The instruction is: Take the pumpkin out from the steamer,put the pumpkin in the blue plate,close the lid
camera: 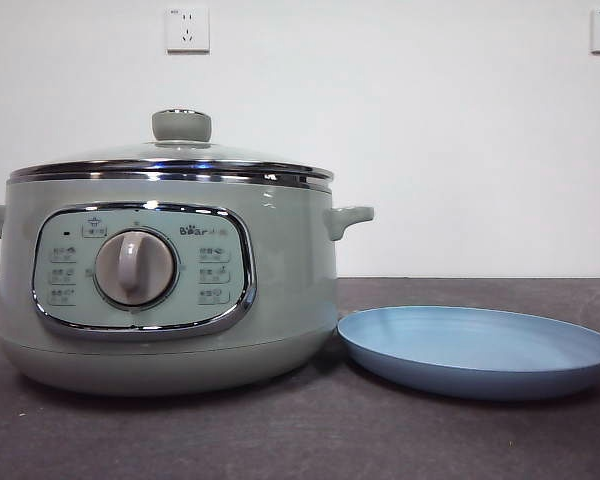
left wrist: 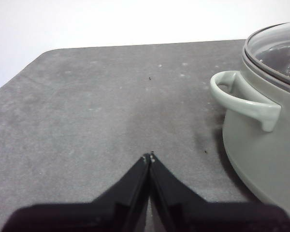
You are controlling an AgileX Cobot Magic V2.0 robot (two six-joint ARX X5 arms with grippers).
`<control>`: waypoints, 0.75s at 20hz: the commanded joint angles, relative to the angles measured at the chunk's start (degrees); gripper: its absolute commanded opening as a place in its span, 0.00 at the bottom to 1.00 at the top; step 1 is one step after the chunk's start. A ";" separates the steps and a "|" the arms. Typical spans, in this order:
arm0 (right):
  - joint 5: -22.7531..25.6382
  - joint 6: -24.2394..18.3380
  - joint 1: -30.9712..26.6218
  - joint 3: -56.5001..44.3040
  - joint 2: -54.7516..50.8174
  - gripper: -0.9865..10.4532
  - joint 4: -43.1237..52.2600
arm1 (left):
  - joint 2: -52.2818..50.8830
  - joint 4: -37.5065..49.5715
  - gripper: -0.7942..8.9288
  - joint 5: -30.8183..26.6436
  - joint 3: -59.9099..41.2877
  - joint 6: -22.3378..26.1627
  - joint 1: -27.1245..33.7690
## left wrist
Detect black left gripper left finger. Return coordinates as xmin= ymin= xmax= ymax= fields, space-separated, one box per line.
xmin=1 ymin=153 xmax=151 ymax=232

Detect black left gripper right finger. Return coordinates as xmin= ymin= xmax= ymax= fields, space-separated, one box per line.
xmin=148 ymin=151 xmax=290 ymax=232

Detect pale green electric steamer pot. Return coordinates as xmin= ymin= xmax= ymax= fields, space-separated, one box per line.
xmin=209 ymin=44 xmax=290 ymax=217

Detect glass lid with green knob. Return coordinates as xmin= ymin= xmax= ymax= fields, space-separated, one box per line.
xmin=242 ymin=21 xmax=290 ymax=89

